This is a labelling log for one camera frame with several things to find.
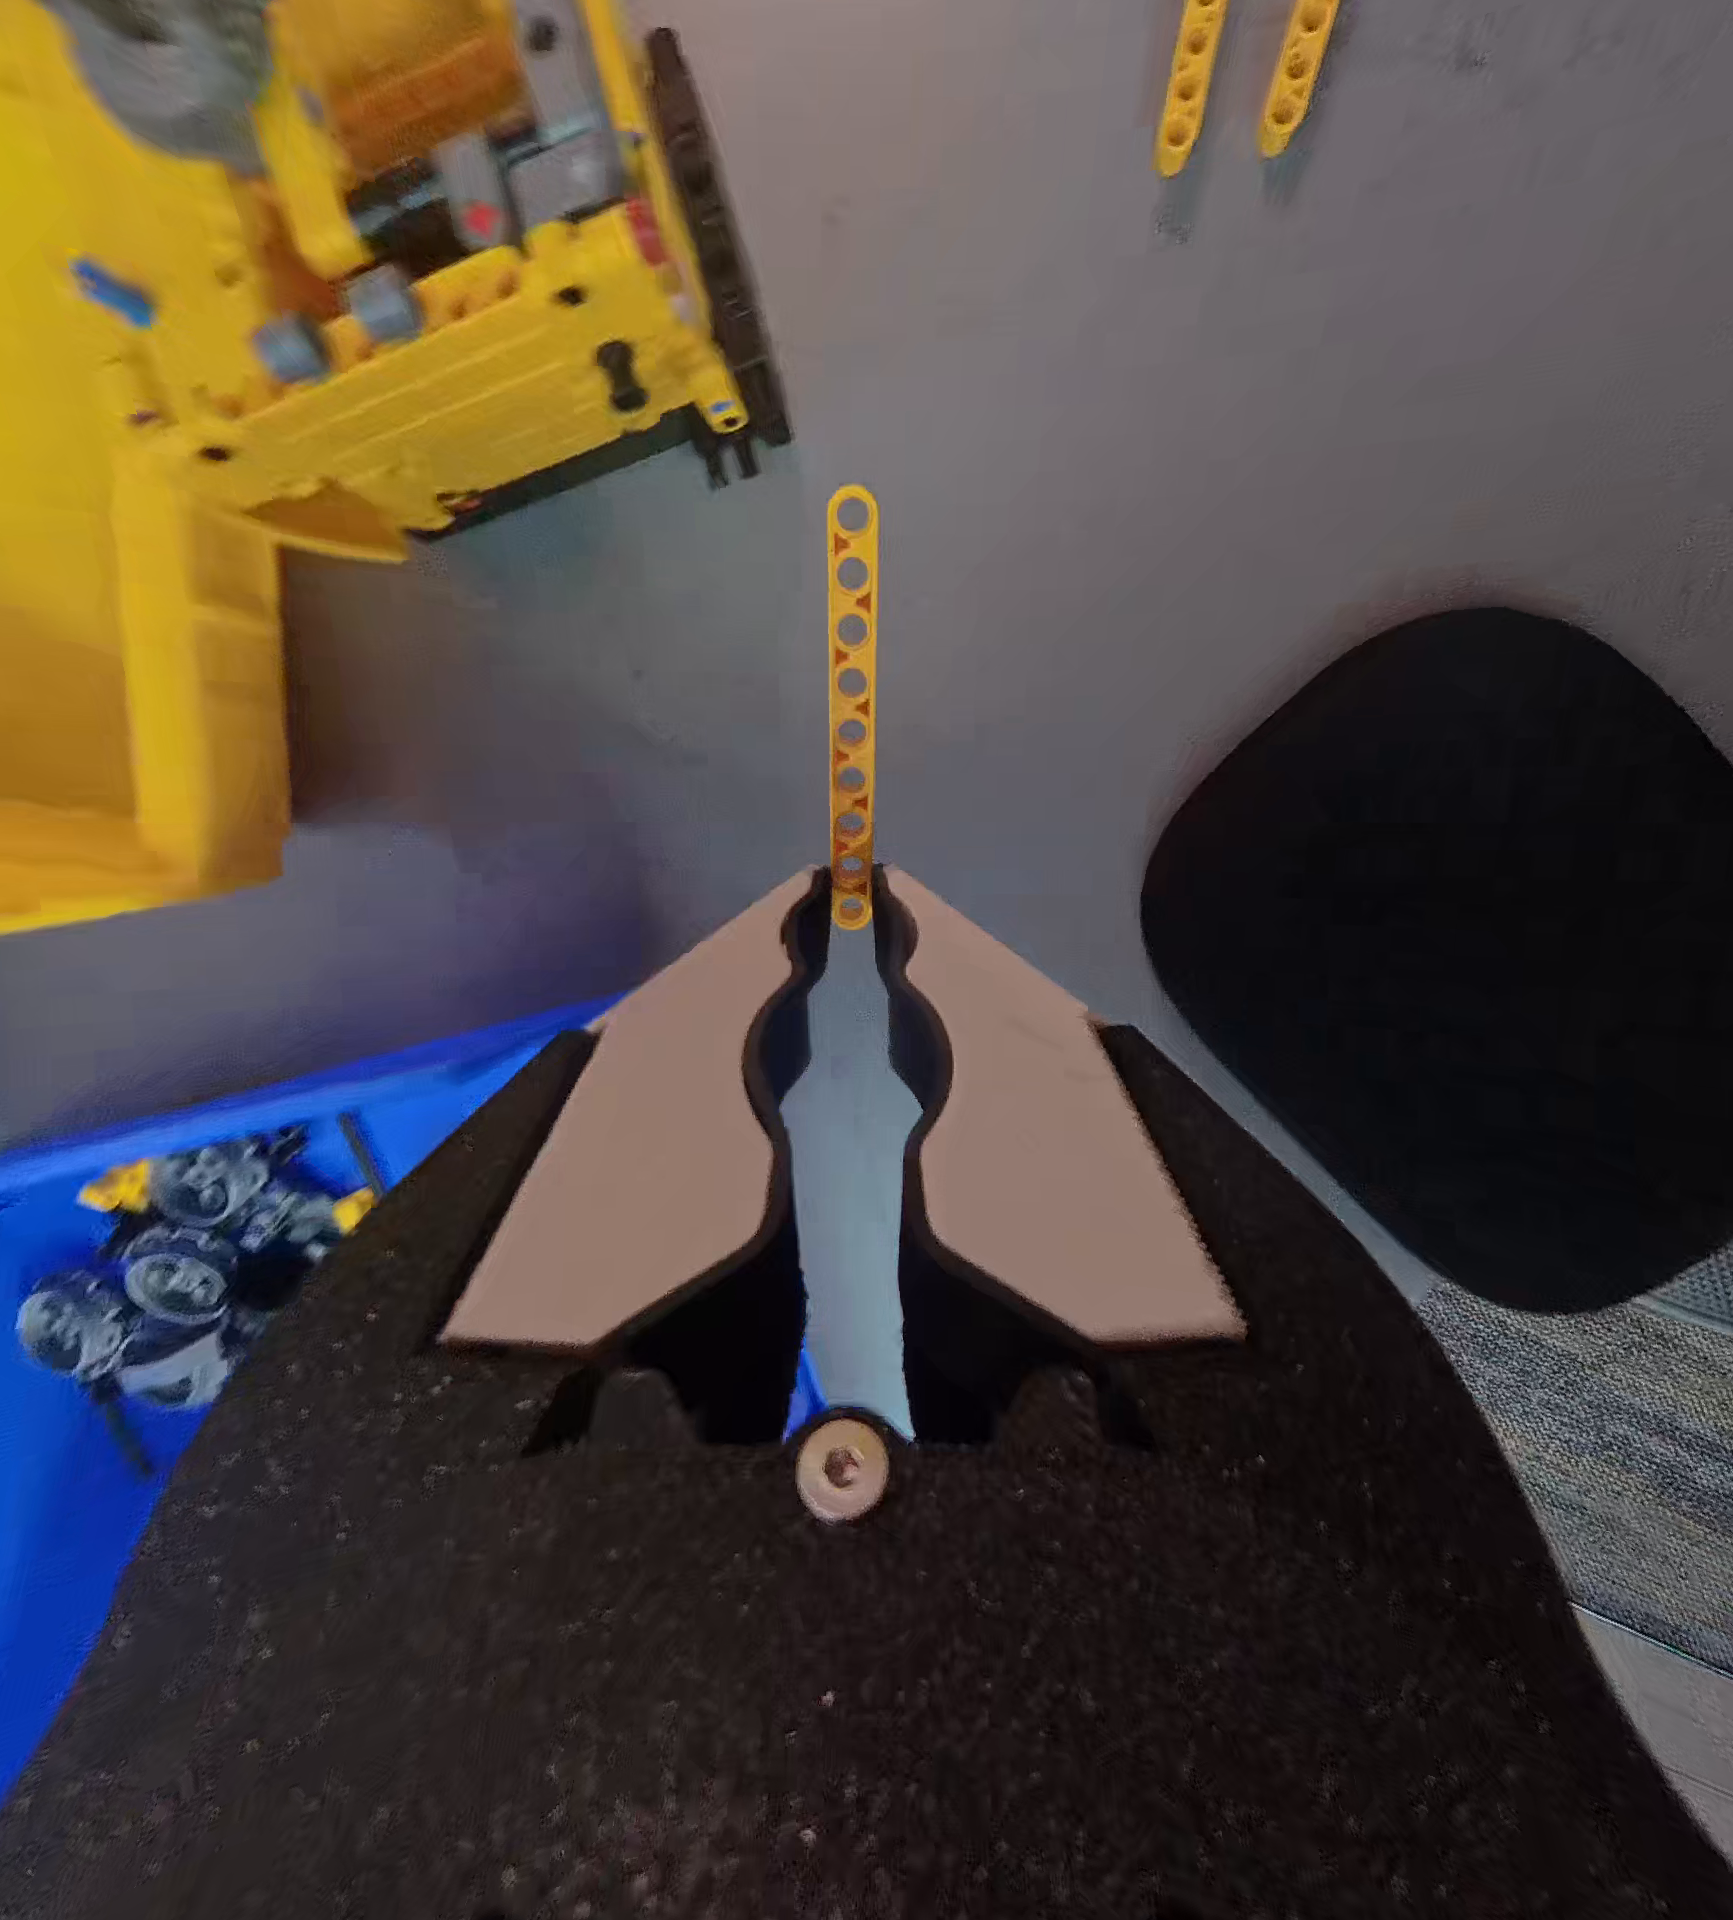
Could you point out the dark grey lego sprocket wheel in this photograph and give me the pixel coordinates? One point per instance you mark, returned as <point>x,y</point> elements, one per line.
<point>213,1181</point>
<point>173,1283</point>
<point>67,1328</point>

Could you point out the black bumpy cushion pad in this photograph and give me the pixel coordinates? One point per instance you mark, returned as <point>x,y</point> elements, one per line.
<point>1481,960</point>

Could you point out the yellow lego liftarm beam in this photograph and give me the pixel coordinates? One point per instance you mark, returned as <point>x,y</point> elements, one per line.
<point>1189,104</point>
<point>837,662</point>
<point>1294,92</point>

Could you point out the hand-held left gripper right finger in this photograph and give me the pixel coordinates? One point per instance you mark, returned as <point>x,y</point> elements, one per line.
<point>1060,1185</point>

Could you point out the yellow lego vehicle model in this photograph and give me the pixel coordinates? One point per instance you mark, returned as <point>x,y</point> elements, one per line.
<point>475,345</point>

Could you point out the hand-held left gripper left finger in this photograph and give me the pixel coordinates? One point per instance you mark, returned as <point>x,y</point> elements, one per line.
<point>625,1185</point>

